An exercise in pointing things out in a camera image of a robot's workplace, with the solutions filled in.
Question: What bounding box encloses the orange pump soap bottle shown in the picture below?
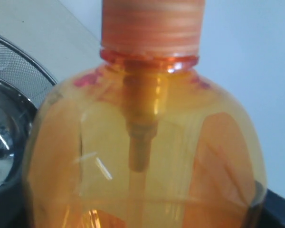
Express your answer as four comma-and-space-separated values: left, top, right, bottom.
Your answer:
22, 0, 266, 228

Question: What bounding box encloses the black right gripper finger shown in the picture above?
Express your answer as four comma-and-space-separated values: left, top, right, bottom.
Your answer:
249, 189, 285, 228

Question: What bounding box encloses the steel mesh strainer basket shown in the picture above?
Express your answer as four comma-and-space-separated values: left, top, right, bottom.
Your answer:
0, 36, 57, 107

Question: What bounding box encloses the stainless steel bowl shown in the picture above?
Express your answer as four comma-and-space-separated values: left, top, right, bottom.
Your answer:
0, 79, 37, 193

